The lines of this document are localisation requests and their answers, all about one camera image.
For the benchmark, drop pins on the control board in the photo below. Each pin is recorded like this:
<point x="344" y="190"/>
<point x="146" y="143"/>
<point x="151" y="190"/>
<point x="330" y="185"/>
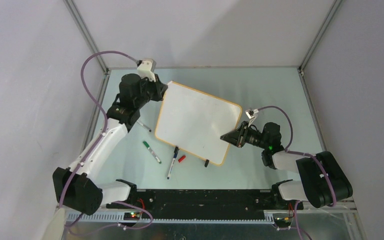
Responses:
<point x="132" y="216"/>
<point x="283" y="220"/>

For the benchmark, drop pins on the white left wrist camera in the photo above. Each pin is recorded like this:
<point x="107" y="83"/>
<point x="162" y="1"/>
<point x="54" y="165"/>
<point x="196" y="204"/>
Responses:
<point x="145" y="69"/>

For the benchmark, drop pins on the blue whiteboard marker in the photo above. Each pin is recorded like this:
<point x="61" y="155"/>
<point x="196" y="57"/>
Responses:
<point x="171" y="166"/>

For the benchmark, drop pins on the right control board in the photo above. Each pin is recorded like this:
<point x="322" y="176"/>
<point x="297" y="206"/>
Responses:
<point x="283" y="220"/>

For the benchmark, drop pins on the black whiteboard right foot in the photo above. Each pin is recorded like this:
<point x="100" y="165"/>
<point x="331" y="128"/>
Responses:
<point x="206" y="163"/>

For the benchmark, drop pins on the red marker cap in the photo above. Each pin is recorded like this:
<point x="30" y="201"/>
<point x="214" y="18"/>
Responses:
<point x="181" y="158"/>

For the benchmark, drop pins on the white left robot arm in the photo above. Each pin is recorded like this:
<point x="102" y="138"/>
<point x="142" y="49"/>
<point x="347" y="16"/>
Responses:
<point x="75" y="185"/>

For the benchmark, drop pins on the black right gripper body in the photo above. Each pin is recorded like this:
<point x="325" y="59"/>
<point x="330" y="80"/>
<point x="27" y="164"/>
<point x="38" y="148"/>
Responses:
<point x="244" y="135"/>

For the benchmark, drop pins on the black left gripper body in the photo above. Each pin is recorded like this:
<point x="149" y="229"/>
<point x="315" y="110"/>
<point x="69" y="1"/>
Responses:
<point x="148" y="93"/>

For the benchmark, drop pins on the green whiteboard marker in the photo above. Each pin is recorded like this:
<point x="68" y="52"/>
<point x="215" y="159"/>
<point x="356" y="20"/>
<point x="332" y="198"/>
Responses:
<point x="152" y="152"/>

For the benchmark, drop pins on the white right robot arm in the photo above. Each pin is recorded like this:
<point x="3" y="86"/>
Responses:
<point x="321" y="182"/>

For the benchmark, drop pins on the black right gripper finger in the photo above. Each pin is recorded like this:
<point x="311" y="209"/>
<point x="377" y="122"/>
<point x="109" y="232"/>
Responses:
<point x="231" y="139"/>
<point x="235" y="133"/>

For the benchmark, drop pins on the left control board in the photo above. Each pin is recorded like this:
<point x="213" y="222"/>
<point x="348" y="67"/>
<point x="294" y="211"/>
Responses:
<point x="132" y="216"/>

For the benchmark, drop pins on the black whiteboard marker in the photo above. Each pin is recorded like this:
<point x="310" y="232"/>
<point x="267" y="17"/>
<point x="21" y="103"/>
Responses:
<point x="144" y="126"/>

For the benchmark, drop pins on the orange framed whiteboard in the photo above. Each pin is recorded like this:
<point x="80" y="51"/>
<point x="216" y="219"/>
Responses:
<point x="194" y="121"/>

